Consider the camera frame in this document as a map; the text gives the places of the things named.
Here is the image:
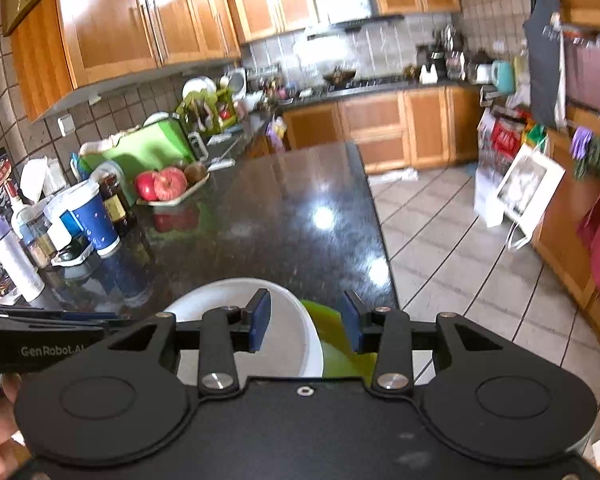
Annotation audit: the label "clear plastic snack jar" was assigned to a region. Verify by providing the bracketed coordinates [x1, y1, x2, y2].
[17, 205, 61, 269]

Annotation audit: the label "two-door wooden wall cabinet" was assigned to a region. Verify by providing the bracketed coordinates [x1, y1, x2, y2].
[225, 0, 321, 44]

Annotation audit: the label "dark red apple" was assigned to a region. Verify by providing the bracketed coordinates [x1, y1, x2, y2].
[134, 171, 160, 202]

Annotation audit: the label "green plastic plate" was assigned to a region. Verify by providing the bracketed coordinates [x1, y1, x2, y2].
[300, 299, 379, 379]

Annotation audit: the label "long wooden wall cabinet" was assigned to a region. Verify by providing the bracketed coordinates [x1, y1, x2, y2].
[10, 0, 241, 122]

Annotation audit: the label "white smooth plastic bowl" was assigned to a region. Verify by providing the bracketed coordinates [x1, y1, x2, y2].
[162, 277, 326, 379]

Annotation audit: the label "purple water bottle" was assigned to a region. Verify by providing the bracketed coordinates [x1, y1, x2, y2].
[0, 215, 46, 301]

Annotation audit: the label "green dish rack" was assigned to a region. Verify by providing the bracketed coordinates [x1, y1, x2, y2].
[174, 87, 239, 136]

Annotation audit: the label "beige cloth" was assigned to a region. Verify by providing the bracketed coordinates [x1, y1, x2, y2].
[78, 132, 131, 156]

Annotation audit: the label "white rice cooker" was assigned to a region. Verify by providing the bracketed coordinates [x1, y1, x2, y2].
[228, 67, 249, 99]

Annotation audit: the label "white plate in rack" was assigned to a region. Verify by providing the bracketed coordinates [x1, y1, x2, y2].
[181, 76, 217, 104]

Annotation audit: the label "brown kiwi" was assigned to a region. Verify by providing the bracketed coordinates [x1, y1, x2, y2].
[184, 161, 209, 185]

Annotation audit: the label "wooden base cabinets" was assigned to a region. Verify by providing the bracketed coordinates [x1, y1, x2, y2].
[279, 85, 484, 172]

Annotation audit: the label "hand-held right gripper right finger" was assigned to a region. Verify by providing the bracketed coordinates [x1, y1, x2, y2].
[341, 290, 506, 395]

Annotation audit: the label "blender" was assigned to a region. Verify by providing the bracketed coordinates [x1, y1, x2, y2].
[442, 27, 469, 81]

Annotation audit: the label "white plastic tray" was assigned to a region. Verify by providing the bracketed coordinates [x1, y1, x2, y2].
[50, 240, 101, 267]

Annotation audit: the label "mauve storage box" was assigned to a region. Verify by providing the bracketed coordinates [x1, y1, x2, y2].
[562, 35, 600, 114]

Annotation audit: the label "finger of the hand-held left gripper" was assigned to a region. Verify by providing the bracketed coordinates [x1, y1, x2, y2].
[0, 302, 131, 332]

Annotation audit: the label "white paper bag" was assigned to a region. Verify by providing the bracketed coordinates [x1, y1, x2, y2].
[474, 144, 566, 237]

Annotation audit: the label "black coffee machine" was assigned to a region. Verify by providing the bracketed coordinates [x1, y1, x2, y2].
[415, 45, 449, 84]

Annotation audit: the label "light red apple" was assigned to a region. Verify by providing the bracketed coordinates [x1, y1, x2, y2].
[152, 167, 189, 201]

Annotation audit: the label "blue cup with white lid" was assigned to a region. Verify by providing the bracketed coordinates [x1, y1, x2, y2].
[61, 180, 122, 257]

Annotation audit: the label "mint green kettle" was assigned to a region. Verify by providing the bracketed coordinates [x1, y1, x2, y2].
[490, 60, 517, 95]

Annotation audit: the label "beige fruit tray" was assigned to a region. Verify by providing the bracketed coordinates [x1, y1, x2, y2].
[135, 172, 211, 207]

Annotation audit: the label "wok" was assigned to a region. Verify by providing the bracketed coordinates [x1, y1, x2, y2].
[322, 68, 359, 86]

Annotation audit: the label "white cloth on floor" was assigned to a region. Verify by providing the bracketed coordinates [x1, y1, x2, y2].
[367, 168, 419, 186]

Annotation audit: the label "red shopping bag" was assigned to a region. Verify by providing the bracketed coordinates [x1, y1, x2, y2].
[489, 120, 526, 162]

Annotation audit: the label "dark glass jar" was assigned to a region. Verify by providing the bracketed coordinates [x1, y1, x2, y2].
[97, 172, 137, 236]

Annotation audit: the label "dark apron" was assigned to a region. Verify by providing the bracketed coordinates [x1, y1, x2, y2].
[523, 0, 569, 129]

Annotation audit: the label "blue tissue pack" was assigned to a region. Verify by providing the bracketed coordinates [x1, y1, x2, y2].
[45, 195, 89, 251]

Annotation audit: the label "green cutting board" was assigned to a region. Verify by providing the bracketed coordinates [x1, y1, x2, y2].
[79, 117, 197, 174]

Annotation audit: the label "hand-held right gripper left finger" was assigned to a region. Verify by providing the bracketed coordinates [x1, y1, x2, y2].
[107, 288, 272, 395]

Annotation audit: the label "gas stove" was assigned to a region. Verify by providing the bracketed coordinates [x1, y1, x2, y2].
[325, 77, 411, 96]

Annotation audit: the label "range hood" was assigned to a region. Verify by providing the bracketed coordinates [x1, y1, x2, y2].
[307, 12, 406, 39]

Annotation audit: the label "purple rubber gloves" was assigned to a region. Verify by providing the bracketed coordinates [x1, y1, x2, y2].
[568, 127, 594, 161]

